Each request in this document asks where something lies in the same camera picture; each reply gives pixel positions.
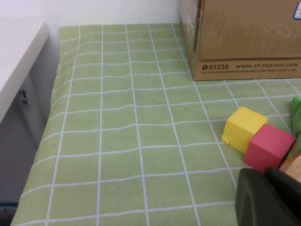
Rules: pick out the green cucumber chips bag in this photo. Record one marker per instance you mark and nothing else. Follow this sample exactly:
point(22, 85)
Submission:
point(296, 117)

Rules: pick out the white desk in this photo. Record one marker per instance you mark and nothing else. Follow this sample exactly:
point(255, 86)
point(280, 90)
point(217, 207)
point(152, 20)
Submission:
point(21, 58)

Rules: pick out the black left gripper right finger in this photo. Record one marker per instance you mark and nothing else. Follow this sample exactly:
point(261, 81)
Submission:
point(291, 200)

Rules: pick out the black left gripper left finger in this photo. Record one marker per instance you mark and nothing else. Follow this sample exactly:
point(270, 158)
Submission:
point(256, 202)

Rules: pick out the yellow foam cube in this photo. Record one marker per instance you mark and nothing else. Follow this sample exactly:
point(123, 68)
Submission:
point(242, 127)

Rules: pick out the white blue-bordered label sticker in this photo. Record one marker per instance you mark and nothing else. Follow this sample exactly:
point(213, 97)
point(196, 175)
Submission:
point(297, 9)

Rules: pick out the cardboard box with F2 print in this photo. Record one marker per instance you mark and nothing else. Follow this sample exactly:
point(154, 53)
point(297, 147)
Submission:
point(235, 35)

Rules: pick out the pink foam cube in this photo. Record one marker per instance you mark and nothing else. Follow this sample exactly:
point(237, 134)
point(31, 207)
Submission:
point(268, 146)

